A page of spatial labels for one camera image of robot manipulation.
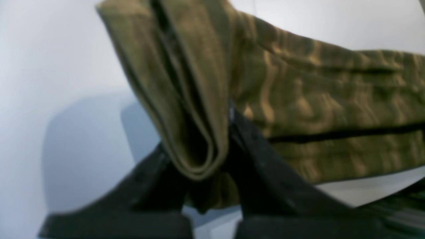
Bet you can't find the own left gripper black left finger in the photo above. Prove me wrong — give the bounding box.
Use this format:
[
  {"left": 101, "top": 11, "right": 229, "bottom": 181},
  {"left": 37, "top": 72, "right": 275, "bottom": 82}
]
[{"left": 39, "top": 144, "right": 193, "bottom": 239}]

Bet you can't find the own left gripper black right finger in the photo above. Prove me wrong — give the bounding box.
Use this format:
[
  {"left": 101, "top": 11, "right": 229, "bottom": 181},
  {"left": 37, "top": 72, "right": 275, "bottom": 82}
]
[{"left": 229, "top": 106, "right": 424, "bottom": 239}]

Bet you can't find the camouflage T-shirt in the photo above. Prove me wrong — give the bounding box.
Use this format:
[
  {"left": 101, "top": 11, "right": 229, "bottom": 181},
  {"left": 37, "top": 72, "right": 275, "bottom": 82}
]
[{"left": 97, "top": 0, "right": 425, "bottom": 213}]

